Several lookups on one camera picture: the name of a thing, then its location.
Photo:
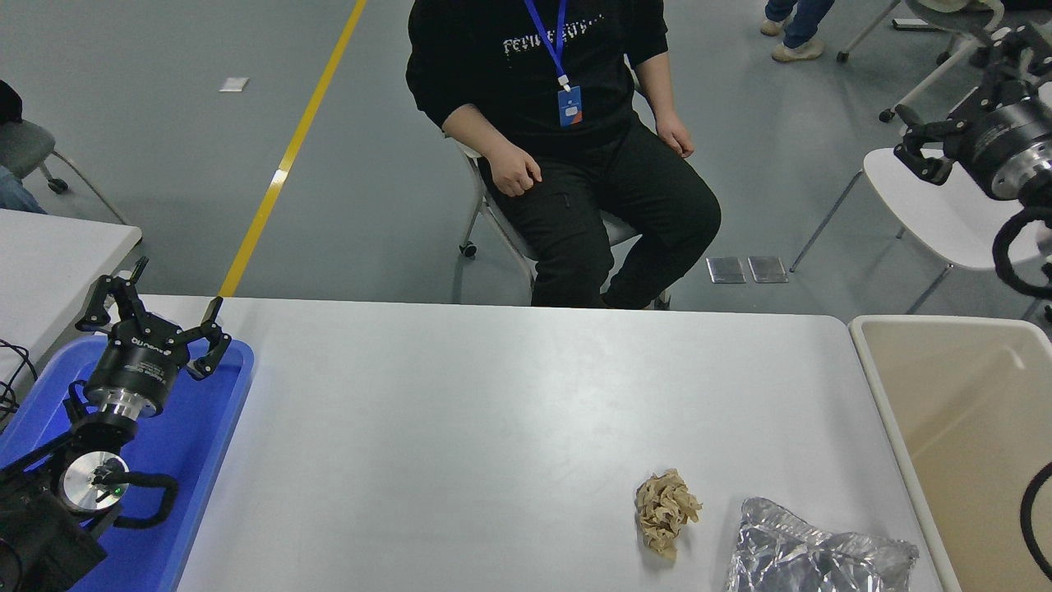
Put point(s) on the silver floor plate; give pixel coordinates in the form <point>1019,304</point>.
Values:
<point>768,270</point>
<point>726,270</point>

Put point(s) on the tan paper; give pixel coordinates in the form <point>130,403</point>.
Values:
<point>666,510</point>

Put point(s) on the person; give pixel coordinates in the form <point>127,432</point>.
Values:
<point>12,197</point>
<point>493,66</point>
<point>797,51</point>

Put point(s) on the person's right hand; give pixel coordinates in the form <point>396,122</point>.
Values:
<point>514,173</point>

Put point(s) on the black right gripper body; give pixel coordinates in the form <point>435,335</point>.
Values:
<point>1007,136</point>

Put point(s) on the white-framed office chair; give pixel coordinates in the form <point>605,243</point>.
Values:
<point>477,215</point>

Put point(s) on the white side table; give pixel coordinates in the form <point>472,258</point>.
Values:
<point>49,263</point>

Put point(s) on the grey wheeled office chair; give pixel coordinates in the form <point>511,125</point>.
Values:
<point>945,66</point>

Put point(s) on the white plastic chair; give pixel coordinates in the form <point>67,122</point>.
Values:
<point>945,214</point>

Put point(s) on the large pale bin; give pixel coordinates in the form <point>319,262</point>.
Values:
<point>953,411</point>

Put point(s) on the grey swivel chair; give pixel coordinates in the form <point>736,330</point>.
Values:
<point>20,148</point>

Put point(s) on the yellow floor tape line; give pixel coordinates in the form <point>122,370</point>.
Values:
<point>283,164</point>

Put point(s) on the person's left hand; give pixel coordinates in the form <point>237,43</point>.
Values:
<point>675,136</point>

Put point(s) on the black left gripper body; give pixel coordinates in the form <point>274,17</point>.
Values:
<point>136,366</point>

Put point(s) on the blue plastic tray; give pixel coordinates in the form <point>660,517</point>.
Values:
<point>205,427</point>

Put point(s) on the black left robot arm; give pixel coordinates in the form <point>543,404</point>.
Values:
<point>33,534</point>

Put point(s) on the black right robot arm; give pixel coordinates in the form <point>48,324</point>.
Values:
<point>1029,174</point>

